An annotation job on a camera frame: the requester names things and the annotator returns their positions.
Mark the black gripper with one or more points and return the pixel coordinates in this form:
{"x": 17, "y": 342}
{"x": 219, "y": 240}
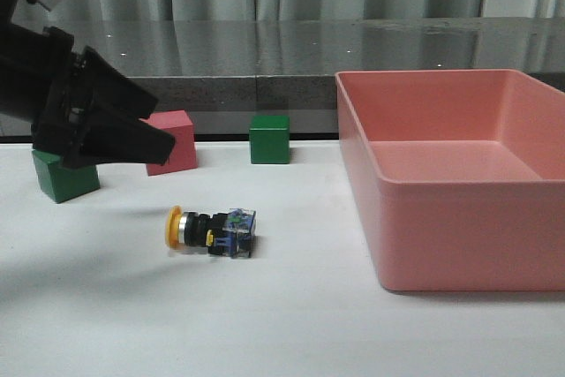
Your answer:
{"x": 62, "y": 127}

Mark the yellow push button switch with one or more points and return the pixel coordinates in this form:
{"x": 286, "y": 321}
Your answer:
{"x": 229, "y": 234}

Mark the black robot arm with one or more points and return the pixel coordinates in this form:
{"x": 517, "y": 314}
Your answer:
{"x": 24, "y": 71}

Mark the pink cube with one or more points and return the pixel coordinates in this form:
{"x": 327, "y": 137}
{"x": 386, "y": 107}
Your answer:
{"x": 183, "y": 155}

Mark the green cube left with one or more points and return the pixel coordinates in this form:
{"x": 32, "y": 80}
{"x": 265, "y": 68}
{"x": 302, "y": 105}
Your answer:
{"x": 61, "y": 184}

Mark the green cube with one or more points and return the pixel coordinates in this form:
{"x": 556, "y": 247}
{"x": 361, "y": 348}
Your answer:
{"x": 269, "y": 138}
{"x": 61, "y": 184}

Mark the dark glossy counter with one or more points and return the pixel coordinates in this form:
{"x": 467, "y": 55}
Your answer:
{"x": 224, "y": 72}

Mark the green cube right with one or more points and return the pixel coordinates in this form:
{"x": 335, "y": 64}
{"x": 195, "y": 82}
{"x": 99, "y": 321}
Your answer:
{"x": 269, "y": 138}

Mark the pink plastic bin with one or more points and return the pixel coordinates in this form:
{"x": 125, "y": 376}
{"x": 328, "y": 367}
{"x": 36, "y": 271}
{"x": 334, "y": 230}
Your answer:
{"x": 458, "y": 177}

